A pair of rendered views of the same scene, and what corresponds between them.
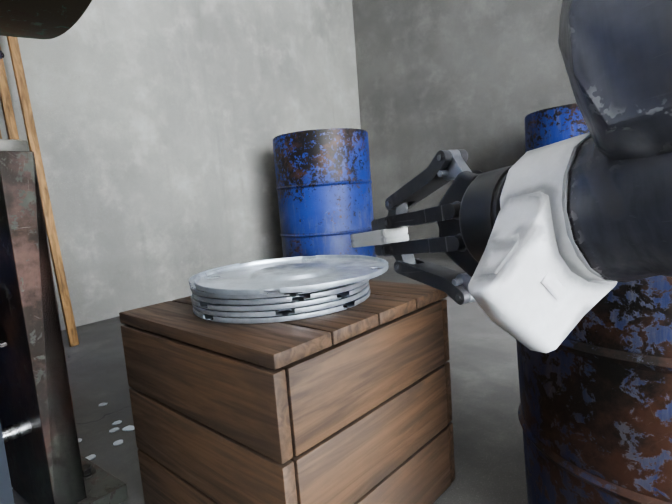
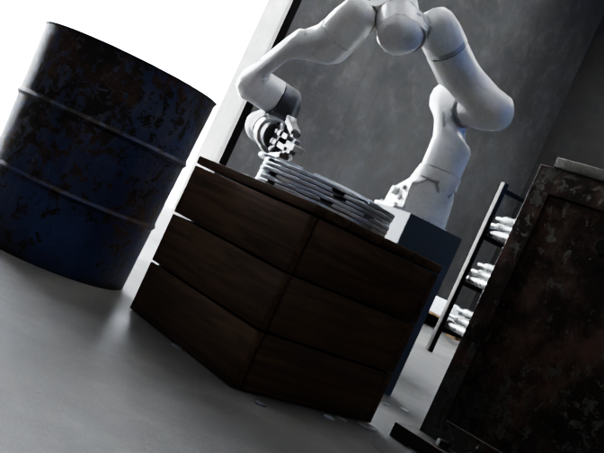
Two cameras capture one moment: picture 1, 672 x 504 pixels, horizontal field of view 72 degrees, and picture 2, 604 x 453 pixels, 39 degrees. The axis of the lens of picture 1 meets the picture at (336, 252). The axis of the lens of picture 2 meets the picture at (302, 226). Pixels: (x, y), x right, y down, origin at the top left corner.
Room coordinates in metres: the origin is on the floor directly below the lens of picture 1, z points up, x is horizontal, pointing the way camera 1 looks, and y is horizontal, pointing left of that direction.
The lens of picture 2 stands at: (2.48, 0.25, 0.30)
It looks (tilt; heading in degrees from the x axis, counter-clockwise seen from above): 0 degrees down; 186
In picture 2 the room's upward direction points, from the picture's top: 25 degrees clockwise
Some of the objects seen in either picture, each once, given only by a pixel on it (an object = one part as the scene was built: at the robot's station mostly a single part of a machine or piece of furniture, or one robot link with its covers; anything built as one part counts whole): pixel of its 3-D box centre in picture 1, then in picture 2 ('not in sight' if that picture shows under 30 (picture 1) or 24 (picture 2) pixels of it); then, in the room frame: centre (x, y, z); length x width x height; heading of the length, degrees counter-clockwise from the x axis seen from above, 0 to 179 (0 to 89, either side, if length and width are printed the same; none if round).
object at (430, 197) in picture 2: not in sight; (421, 193); (0.18, 0.27, 0.52); 0.22 x 0.19 x 0.14; 33
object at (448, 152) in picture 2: not in sight; (449, 127); (0.19, 0.27, 0.71); 0.18 x 0.11 x 0.25; 47
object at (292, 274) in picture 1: (293, 271); (321, 182); (0.70, 0.07, 0.41); 0.29 x 0.29 x 0.01
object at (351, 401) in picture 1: (292, 398); (283, 287); (0.76, 0.09, 0.18); 0.40 x 0.38 x 0.35; 47
